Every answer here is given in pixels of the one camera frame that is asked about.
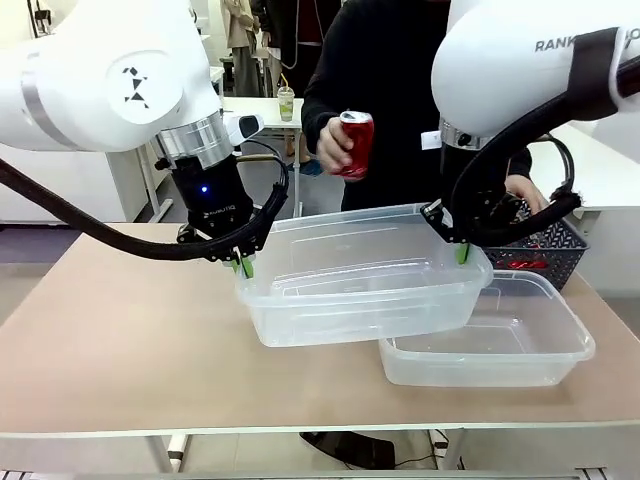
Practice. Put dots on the black perforated plastic basket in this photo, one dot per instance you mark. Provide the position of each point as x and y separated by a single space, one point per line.
555 245

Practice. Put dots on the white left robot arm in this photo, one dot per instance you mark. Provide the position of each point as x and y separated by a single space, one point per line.
75 55

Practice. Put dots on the person's black sweater torso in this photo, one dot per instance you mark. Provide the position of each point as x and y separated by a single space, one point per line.
395 60

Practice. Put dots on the clear plastic bin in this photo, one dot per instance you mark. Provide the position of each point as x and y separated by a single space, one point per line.
500 350
360 295

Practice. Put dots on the white side desk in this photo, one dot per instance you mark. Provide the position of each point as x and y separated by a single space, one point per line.
595 160

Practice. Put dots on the red waste item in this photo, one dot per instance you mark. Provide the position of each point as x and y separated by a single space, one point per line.
525 263

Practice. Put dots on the person's right forearm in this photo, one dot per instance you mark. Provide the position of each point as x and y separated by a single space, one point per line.
320 95

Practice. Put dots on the background person in beige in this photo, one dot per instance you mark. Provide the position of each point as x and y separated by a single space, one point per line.
240 45

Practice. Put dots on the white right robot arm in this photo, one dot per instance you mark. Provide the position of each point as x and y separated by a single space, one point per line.
495 75

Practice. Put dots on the white power strip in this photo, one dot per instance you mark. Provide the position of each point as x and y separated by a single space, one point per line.
440 442

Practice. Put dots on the person's right hand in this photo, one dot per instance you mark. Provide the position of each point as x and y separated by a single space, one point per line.
332 145

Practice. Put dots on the plastic drink cup with straw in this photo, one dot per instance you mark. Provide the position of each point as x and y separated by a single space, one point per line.
285 102

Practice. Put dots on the red soda can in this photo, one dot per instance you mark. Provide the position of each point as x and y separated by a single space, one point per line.
357 150

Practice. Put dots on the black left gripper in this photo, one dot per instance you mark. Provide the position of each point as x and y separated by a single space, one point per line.
210 190

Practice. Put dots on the white table leg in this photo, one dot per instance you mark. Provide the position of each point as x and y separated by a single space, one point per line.
167 452

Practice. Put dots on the white name tag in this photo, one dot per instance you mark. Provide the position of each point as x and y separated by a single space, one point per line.
431 140

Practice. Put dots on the white cabinet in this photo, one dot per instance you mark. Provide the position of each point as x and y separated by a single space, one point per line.
80 185

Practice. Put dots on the person's left hand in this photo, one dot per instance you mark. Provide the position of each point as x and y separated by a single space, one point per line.
525 192

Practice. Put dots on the white background table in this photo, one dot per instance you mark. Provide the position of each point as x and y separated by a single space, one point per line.
260 112

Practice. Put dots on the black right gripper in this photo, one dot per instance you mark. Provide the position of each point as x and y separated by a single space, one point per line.
452 167

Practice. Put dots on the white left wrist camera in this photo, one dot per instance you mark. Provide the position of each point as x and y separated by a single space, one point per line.
245 126

